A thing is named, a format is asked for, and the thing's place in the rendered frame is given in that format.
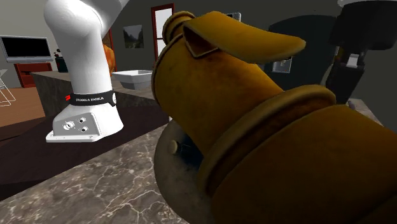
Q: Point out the red cabinet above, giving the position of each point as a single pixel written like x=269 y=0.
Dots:
x=29 y=73

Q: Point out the red framed door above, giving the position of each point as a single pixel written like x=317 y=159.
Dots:
x=162 y=28

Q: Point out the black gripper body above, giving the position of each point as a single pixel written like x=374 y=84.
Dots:
x=344 y=82

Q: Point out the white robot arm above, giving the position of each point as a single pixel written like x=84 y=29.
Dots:
x=81 y=46

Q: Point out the grey round dish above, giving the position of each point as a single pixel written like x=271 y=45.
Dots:
x=173 y=183

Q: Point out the flat screen television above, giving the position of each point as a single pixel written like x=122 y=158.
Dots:
x=26 y=48

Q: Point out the white sink basin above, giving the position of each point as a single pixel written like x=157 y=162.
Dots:
x=133 y=79

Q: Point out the landscape wall picture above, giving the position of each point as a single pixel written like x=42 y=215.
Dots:
x=133 y=36

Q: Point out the small pale wall picture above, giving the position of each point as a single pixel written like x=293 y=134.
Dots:
x=282 y=65

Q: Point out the orange round object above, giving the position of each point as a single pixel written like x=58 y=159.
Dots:
x=110 y=59

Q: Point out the yellow brass jug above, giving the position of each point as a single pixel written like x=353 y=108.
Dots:
x=248 y=124

